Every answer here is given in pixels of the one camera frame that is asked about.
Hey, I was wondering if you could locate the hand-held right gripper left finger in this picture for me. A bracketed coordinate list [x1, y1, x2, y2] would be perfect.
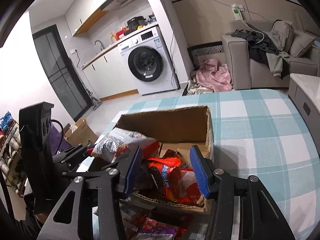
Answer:
[37, 146, 143, 240]

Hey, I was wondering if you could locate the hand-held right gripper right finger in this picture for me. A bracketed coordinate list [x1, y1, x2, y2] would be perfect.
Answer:
[189, 145, 295, 240]

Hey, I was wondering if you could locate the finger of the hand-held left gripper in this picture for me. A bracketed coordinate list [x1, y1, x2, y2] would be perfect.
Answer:
[60, 162, 121, 179]
[52, 144, 97, 163]

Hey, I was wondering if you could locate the red snack packet blue logo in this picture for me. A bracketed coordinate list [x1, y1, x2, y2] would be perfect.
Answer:
[147, 157, 192, 204]

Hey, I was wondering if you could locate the brown cardboard box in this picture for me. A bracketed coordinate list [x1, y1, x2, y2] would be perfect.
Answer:
[91, 106, 215, 214]

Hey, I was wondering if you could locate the purple white snack packet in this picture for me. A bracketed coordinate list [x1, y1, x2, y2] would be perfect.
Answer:
[130, 227, 180, 240]

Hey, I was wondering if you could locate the purple cloth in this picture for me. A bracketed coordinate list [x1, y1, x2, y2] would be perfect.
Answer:
[50, 124, 72, 153]

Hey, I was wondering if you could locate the cardboard box with flaps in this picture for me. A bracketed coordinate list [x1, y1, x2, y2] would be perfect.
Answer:
[64, 117, 98, 147]

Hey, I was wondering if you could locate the shoe rack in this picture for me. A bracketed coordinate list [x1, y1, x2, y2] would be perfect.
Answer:
[0, 111, 28, 198]

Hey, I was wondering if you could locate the dark brown snack packet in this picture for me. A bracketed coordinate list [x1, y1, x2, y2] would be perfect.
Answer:
[162, 149, 190, 170]

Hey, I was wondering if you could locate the dark red snack packet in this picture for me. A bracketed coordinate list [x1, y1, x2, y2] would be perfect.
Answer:
[142, 216, 190, 233]

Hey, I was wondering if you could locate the dark glass door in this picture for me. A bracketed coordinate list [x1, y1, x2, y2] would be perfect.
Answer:
[32, 25, 92, 122]

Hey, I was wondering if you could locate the white base cabinet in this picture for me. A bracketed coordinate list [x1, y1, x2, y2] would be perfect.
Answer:
[82, 47, 139, 102]

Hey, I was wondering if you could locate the beige cloth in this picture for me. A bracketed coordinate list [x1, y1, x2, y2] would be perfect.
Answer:
[186, 71, 213, 96]

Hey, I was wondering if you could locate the pink cloth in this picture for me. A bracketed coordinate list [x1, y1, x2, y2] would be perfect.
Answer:
[196, 59, 233, 93]

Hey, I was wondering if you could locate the white washing machine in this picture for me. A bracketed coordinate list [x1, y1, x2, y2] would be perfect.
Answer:
[117, 26, 180, 96]

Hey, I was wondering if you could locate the grey sofa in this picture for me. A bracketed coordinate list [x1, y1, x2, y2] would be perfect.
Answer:
[221, 12, 320, 90]

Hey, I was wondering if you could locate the striped basket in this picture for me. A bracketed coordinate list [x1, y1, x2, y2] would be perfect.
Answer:
[190, 44, 224, 67]

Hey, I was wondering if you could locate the grey coffee table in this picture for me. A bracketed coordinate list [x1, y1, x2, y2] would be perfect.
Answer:
[288, 73, 320, 153]

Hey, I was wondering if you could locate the dark clothes pile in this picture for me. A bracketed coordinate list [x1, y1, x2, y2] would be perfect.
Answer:
[232, 27, 290, 78]

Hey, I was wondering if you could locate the black pressure cooker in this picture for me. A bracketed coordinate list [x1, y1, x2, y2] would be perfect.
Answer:
[126, 16, 147, 29]

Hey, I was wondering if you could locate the range hood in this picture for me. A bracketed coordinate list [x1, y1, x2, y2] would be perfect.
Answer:
[101, 0, 144, 12]

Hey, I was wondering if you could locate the grey pillow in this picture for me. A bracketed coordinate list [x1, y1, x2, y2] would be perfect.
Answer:
[290, 30, 315, 58]

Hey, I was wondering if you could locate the white power strip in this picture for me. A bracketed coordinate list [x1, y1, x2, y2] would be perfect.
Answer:
[231, 4, 244, 20]

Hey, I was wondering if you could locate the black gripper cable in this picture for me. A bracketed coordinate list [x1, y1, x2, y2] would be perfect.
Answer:
[51, 120, 63, 150]

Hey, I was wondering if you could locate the white wall cabinet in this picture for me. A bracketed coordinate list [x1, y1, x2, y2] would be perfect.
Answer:
[64, 0, 120, 37]

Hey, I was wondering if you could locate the white charging cable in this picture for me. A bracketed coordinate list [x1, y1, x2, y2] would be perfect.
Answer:
[245, 22, 265, 43]

